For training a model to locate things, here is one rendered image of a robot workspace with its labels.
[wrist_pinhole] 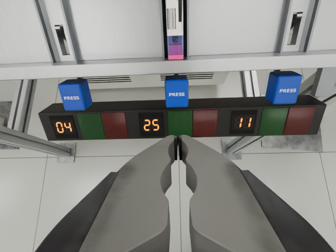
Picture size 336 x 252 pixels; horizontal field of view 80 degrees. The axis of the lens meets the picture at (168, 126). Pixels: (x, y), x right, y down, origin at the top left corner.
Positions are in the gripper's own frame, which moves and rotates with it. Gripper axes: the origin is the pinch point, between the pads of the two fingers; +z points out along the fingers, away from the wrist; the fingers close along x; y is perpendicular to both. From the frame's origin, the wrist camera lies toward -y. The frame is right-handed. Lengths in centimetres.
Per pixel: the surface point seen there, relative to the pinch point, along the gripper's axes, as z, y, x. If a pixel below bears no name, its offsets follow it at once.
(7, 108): 78, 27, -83
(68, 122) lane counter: 10.8, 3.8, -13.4
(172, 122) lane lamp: 10.8, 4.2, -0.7
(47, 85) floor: 87, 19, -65
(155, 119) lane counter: 10.8, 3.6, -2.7
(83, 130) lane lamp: 10.8, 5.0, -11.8
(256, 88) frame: 50, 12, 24
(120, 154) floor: 63, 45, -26
